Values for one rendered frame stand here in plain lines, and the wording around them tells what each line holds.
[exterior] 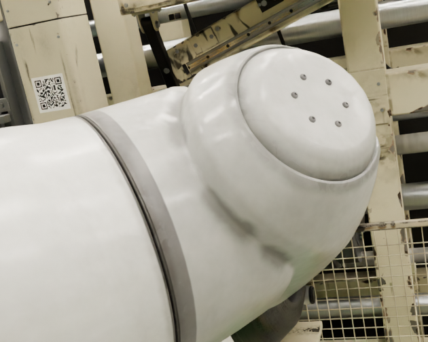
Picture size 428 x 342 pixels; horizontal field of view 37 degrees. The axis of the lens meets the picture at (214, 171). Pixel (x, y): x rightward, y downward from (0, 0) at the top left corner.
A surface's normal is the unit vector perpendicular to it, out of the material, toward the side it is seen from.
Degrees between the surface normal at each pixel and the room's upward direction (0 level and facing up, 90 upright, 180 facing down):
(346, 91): 54
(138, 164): 45
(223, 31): 90
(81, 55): 90
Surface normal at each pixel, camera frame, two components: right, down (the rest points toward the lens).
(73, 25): 0.95, -0.11
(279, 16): -0.26, 0.29
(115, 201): 0.31, -0.44
